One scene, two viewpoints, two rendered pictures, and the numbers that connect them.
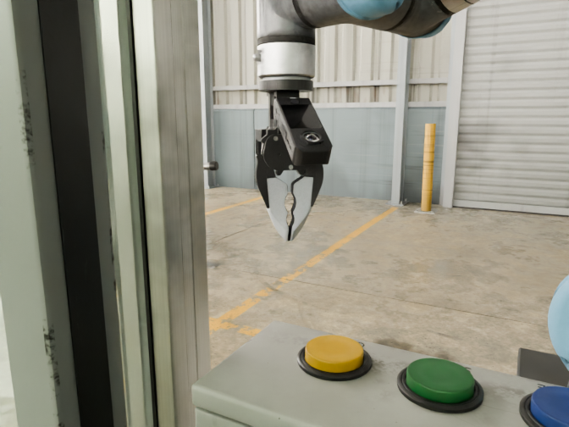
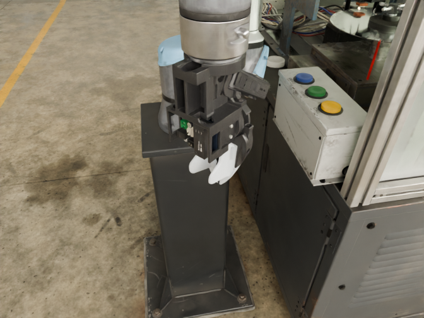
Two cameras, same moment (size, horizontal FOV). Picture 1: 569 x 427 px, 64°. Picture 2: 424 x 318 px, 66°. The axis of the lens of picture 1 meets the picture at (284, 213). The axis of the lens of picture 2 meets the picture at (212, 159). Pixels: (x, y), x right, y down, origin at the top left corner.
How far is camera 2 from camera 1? 92 cm
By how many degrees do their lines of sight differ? 110
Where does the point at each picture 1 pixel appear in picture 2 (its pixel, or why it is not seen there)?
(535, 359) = (153, 146)
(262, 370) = (354, 117)
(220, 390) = not seen: hidden behind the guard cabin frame
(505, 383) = (299, 87)
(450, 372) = (314, 88)
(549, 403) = (308, 77)
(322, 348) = (335, 106)
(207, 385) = not seen: hidden behind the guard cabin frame
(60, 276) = not seen: outside the picture
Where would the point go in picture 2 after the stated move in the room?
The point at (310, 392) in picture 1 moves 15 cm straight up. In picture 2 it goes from (348, 106) to (370, 35)
